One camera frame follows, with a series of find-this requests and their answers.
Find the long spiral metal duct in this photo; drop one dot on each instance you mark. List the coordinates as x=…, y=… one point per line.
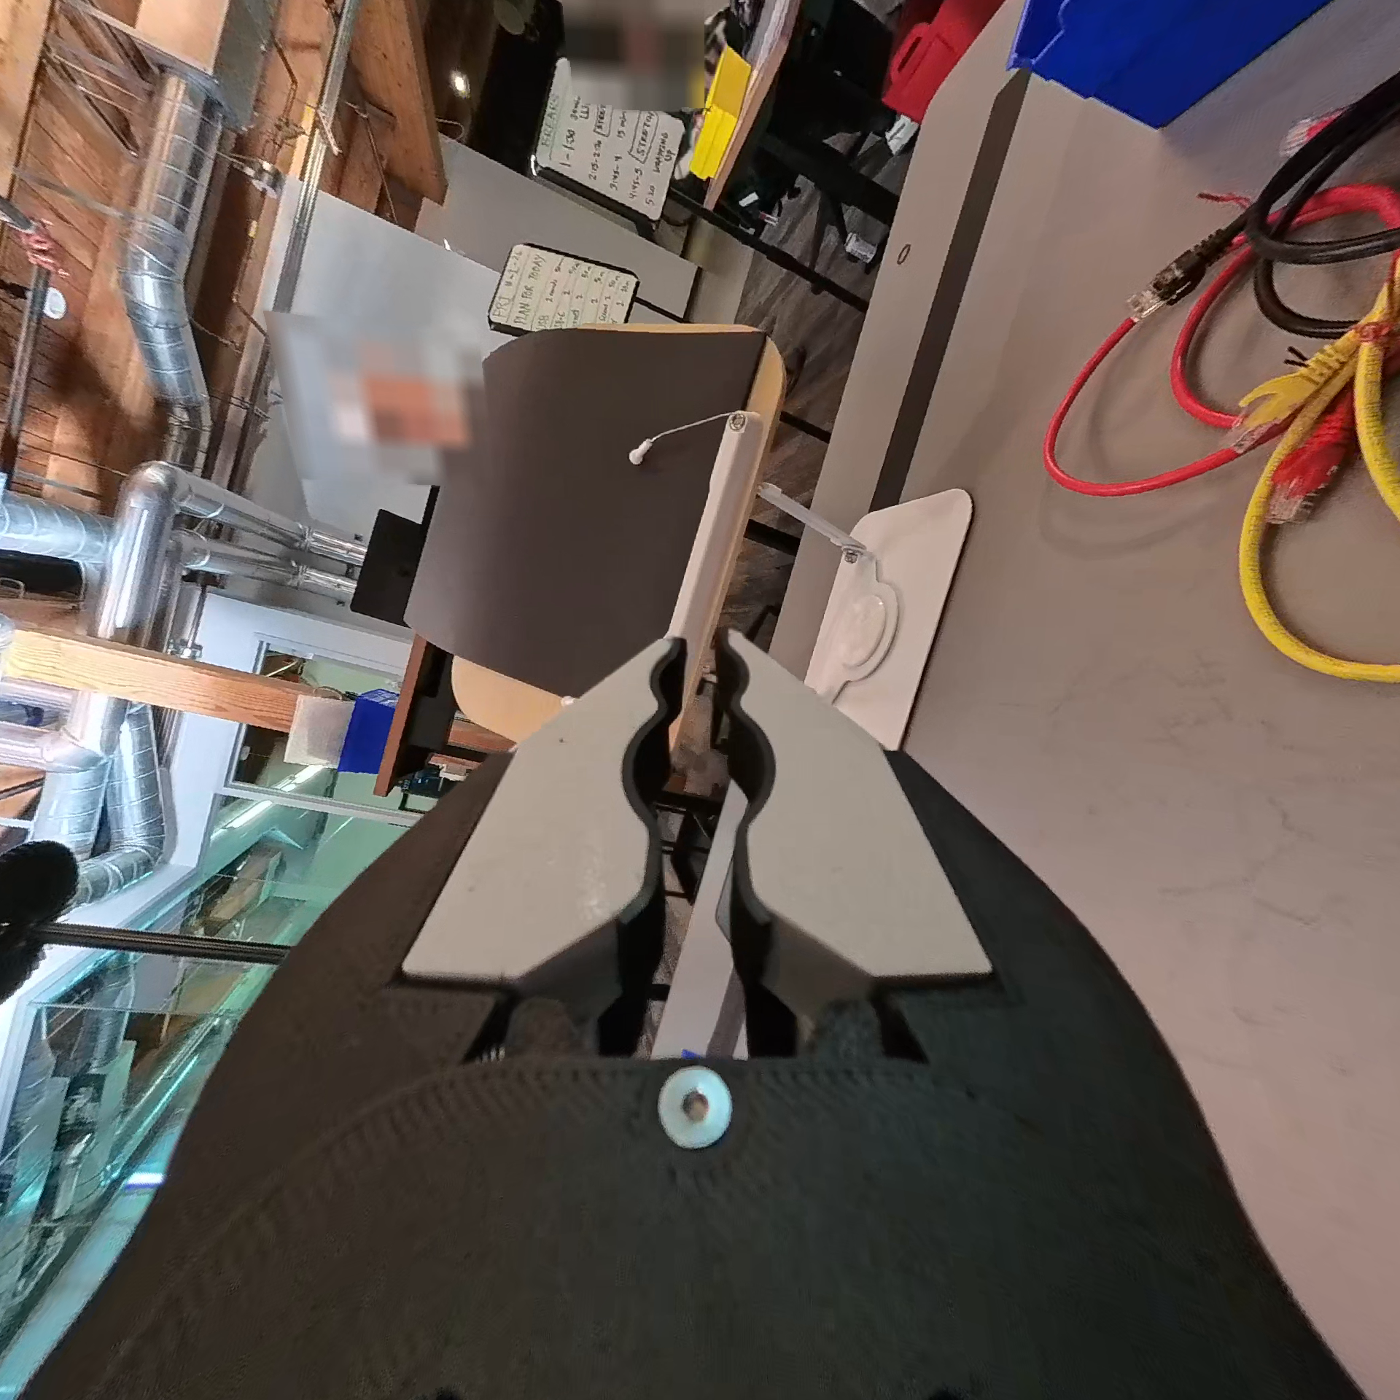
x=163, y=241

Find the red storage box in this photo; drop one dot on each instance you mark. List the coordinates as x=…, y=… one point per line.
x=941, y=54

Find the white foam block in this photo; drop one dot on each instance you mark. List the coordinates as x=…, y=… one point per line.
x=319, y=731

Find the white desk stand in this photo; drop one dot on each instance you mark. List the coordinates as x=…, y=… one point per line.
x=907, y=613

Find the short spiral metal duct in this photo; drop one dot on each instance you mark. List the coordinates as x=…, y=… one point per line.
x=131, y=810

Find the black pole with round disc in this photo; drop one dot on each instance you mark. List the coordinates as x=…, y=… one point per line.
x=28, y=886

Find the yellow plastic bin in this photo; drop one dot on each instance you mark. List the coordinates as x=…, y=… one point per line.
x=722, y=120

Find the black monitor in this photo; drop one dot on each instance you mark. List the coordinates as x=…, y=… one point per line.
x=394, y=558

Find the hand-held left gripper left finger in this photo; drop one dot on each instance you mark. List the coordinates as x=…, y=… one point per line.
x=525, y=854

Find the small blue bin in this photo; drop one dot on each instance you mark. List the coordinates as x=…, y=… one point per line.
x=369, y=733

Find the small black-framed whiteboard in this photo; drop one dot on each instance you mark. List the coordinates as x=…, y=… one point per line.
x=557, y=291

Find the brown-edged table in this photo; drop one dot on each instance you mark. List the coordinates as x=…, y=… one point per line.
x=399, y=722

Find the shiny silver pipe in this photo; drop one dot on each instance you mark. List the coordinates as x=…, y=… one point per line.
x=147, y=547

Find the blue plastic bin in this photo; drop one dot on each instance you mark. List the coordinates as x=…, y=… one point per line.
x=1148, y=44

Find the wooden beam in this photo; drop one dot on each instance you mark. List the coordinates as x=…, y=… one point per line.
x=163, y=679

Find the large handwritten whiteboard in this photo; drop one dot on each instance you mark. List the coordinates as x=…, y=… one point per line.
x=607, y=154

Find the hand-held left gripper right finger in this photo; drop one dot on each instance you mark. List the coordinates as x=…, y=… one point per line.
x=863, y=864

